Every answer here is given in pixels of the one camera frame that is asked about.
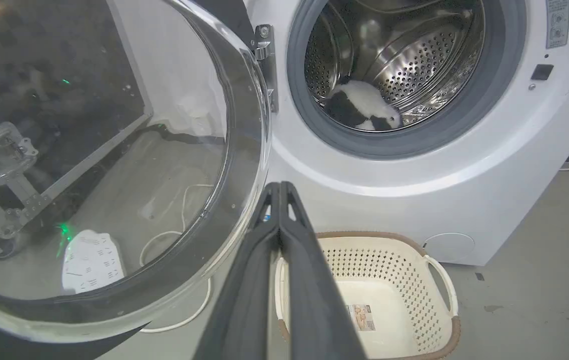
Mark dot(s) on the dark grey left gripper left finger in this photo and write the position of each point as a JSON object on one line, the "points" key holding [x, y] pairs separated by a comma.
{"points": [[244, 300]]}

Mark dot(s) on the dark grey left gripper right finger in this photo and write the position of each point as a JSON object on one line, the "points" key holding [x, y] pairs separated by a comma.
{"points": [[314, 300]]}

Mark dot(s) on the transparent round washing machine door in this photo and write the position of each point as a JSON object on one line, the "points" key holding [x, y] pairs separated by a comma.
{"points": [[174, 150]]}

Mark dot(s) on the white front-load washing machine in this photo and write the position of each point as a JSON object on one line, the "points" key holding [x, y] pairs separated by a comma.
{"points": [[414, 175]]}

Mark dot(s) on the cream perforated laundry basket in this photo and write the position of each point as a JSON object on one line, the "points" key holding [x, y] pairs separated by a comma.
{"points": [[394, 300]]}

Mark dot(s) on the white power strip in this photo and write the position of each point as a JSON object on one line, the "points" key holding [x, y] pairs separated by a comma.
{"points": [[90, 260]]}

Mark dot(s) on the black and white plush toy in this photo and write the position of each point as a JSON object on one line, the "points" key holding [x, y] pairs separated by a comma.
{"points": [[362, 106]]}

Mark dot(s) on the black metal-edged flight case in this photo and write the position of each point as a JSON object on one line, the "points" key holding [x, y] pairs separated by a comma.
{"points": [[39, 100]]}

